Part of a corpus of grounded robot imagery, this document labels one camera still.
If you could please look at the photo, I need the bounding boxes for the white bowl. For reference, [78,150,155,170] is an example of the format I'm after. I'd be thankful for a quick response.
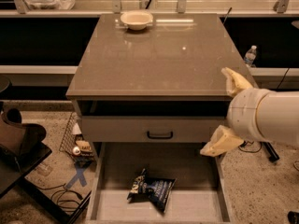
[121,10,153,31]

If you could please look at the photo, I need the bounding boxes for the wire basket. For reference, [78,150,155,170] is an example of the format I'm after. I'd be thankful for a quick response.
[59,112,93,162]

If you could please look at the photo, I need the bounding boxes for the clear water bottle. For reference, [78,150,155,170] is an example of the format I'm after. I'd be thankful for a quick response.
[244,45,257,67]

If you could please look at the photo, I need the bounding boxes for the black stand leg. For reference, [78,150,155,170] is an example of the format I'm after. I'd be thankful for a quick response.
[263,142,279,162]

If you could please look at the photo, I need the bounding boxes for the grey drawer cabinet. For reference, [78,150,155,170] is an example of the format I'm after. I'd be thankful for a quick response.
[64,12,260,161]

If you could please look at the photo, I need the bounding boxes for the open middle drawer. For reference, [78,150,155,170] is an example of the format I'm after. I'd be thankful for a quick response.
[86,143,233,224]

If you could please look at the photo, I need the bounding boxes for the black cable bundle right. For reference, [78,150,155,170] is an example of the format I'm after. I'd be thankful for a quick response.
[237,140,263,154]

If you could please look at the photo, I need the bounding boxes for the black floor cable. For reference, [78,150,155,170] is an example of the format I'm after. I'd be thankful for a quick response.
[36,184,85,213]

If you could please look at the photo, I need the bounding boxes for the blue chip bag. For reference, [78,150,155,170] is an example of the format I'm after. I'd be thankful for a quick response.
[127,169,176,213]

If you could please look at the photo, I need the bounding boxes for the closed upper drawer front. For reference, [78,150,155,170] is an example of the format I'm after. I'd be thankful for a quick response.
[78,116,226,143]

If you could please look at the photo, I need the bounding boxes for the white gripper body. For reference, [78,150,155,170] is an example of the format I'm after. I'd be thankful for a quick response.
[227,88,271,142]

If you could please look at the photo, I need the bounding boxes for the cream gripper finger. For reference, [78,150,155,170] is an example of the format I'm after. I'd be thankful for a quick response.
[221,67,252,97]
[200,125,244,157]

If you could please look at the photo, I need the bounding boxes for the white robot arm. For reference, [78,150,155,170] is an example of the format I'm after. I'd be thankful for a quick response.
[200,67,299,157]

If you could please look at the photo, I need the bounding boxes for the brown chair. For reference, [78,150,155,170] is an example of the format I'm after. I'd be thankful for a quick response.
[0,107,47,161]

